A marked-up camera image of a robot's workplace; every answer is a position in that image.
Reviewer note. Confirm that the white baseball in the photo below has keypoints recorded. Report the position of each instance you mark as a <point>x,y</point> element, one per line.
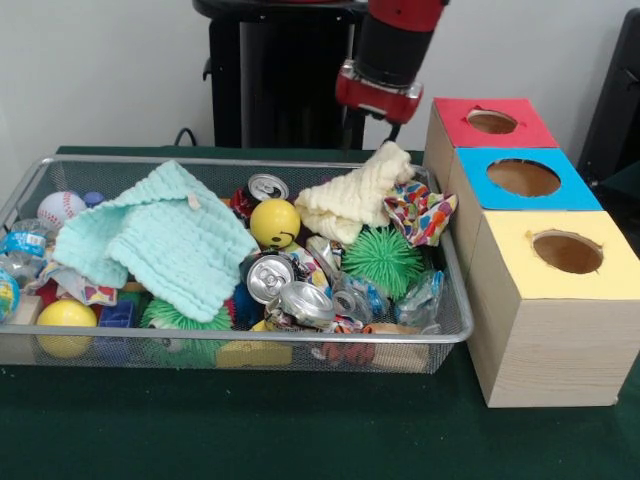
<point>60,210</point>

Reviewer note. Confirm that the cream yellow cloth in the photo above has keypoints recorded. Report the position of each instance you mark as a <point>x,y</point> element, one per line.
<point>355,200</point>

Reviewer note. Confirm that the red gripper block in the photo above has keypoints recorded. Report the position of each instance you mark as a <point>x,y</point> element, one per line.
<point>375,100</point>

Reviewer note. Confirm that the clear shallow mesh bin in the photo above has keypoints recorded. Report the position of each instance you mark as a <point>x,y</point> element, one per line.
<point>445,270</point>

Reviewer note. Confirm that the polka dot colourful cloth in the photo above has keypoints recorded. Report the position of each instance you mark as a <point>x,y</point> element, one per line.
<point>420,212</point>

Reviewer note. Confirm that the mint green cloth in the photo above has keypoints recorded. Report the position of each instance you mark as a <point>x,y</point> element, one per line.
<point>160,240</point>

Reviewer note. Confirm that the plain yellow ball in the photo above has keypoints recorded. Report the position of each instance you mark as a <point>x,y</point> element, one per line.
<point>66,322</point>

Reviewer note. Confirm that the black chair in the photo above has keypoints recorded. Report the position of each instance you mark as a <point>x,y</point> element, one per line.
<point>615,110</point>

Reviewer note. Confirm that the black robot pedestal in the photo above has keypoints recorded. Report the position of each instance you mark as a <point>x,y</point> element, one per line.
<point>280,80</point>

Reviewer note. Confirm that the wooden box with three holes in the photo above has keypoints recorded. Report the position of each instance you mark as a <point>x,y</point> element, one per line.
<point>540,340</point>

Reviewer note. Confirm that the large green spiky ball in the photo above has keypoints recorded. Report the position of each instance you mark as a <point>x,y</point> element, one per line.
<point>383,260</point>

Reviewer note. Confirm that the yellow smiley ball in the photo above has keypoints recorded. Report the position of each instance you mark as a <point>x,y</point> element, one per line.
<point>275,222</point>

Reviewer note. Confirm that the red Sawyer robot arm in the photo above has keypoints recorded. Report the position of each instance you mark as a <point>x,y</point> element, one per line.
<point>400,40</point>

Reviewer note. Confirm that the silver can with dark rim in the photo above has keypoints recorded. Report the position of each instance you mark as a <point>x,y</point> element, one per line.
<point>270,277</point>

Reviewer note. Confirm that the red can with silver top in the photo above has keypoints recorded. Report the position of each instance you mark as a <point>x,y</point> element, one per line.
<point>262,190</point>

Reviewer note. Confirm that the crushed silver can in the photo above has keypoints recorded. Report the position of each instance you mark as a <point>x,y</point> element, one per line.
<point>305,303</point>

